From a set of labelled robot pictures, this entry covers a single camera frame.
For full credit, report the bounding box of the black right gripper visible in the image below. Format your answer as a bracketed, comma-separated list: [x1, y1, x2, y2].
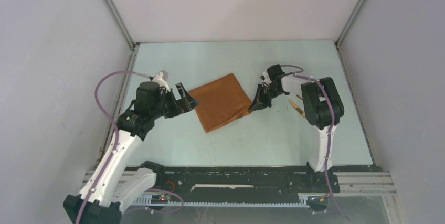
[250, 83, 284, 112]

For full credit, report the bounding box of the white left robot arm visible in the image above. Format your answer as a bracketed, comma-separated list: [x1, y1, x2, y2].
[63, 70, 198, 223]

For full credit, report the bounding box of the gold knife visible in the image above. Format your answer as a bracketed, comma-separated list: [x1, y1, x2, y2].
[289, 99, 306, 118]

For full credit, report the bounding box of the orange cloth napkin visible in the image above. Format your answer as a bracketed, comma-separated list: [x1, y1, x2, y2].
[189, 73, 252, 133]

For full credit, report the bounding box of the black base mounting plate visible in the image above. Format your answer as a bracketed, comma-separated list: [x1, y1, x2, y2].
[154, 166, 340, 205]

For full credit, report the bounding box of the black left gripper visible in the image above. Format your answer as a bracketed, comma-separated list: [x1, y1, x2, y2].
[151, 83, 199, 120]

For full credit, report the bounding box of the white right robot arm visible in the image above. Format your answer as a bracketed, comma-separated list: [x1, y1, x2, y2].
[248, 64, 345, 191]

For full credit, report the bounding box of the aluminium frame rail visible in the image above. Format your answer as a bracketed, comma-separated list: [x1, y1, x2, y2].
[63, 161, 404, 223]

